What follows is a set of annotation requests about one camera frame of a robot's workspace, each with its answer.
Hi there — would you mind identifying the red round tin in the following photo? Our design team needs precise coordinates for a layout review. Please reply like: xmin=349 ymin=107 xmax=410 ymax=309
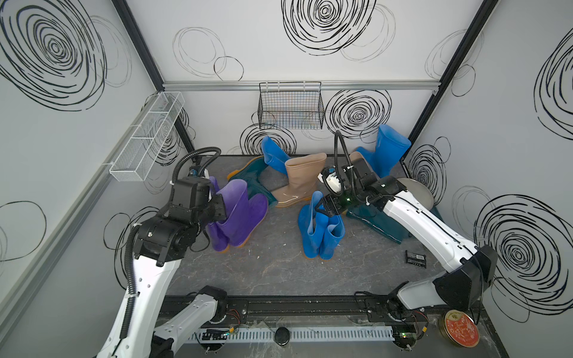
xmin=438 ymin=310 xmax=480 ymax=348

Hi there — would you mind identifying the blue rain boot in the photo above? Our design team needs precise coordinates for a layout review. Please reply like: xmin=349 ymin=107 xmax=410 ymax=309
xmin=261 ymin=136 xmax=290 ymax=175
xmin=298 ymin=191 xmax=329 ymax=259
xmin=319 ymin=216 xmax=346 ymax=260
xmin=356 ymin=125 xmax=411 ymax=178

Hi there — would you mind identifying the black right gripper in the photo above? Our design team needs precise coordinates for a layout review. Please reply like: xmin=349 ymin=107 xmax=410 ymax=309
xmin=312 ymin=185 xmax=361 ymax=217

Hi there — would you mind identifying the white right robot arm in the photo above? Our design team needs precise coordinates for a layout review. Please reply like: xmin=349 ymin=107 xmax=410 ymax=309
xmin=315 ymin=159 xmax=498 ymax=311

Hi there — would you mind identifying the dark green rain boot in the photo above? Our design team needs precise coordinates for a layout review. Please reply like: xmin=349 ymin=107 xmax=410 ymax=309
xmin=346 ymin=204 xmax=409 ymax=244
xmin=227 ymin=156 xmax=278 ymax=207

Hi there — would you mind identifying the white wire basket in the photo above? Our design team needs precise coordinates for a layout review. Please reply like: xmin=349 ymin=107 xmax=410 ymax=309
xmin=109 ymin=92 xmax=185 ymax=182

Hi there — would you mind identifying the black round knob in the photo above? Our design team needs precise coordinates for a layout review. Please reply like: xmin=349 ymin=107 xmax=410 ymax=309
xmin=274 ymin=327 xmax=291 ymax=347

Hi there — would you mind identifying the purple rain boot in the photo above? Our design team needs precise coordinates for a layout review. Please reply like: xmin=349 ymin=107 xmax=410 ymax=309
xmin=215 ymin=179 xmax=269 ymax=247
xmin=205 ymin=176 xmax=229 ymax=252

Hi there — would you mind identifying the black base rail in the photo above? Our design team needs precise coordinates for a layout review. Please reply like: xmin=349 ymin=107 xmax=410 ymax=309
xmin=156 ymin=292 xmax=486 ymax=324

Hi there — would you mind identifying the beige rain boot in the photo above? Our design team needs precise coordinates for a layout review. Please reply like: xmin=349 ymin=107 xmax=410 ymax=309
xmin=272 ymin=153 xmax=328 ymax=208
xmin=349 ymin=152 xmax=366 ymax=165

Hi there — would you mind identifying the small black packet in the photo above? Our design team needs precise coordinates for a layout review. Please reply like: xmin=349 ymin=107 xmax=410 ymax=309
xmin=405 ymin=250 xmax=427 ymax=269

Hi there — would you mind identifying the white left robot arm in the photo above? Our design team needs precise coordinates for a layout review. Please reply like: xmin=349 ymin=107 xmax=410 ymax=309
xmin=97 ymin=147 xmax=227 ymax=357

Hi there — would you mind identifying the white slotted cable duct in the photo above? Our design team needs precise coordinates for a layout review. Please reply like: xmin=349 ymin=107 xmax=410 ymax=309
xmin=187 ymin=326 xmax=395 ymax=344

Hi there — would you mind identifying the grey round plate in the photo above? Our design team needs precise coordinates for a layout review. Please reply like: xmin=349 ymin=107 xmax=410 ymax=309
xmin=398 ymin=178 xmax=434 ymax=210

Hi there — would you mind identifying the teal square tray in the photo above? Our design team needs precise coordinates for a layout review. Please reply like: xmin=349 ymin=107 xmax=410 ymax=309
xmin=430 ymin=207 xmax=443 ymax=221

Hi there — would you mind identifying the black wire basket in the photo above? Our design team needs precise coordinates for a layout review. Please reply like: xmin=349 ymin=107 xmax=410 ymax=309
xmin=257 ymin=81 xmax=325 ymax=130

